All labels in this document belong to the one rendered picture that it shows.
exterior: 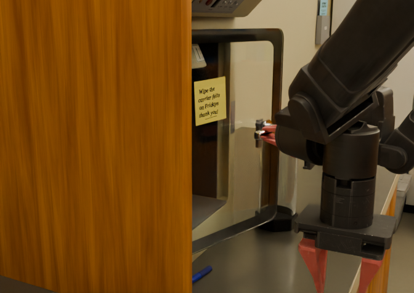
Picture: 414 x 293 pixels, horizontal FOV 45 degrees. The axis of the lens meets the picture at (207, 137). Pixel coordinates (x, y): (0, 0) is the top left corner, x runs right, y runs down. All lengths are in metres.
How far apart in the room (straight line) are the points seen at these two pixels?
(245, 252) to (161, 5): 0.57
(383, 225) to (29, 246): 0.62
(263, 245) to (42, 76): 0.57
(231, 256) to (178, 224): 0.31
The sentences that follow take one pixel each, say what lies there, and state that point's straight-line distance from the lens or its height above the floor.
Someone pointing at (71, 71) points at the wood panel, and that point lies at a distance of 0.80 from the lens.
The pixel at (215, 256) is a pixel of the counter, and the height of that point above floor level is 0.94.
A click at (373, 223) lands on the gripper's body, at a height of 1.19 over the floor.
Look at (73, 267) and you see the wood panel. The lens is 0.91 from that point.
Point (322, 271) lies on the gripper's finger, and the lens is 0.63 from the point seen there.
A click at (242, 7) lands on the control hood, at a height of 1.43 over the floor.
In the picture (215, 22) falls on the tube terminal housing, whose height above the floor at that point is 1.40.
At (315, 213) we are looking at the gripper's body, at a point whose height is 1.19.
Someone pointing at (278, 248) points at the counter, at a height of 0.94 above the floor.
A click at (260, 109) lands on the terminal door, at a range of 0.99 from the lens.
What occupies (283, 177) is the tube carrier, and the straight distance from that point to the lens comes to 1.12.
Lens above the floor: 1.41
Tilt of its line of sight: 13 degrees down
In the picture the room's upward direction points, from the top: straight up
